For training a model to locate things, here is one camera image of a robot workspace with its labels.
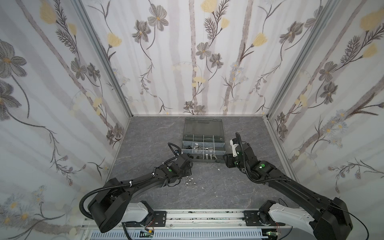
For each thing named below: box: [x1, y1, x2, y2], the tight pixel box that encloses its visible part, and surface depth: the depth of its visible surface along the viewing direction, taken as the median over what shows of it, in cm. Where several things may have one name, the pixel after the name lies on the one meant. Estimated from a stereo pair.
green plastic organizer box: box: [181, 117, 226, 163], surface depth 103 cm
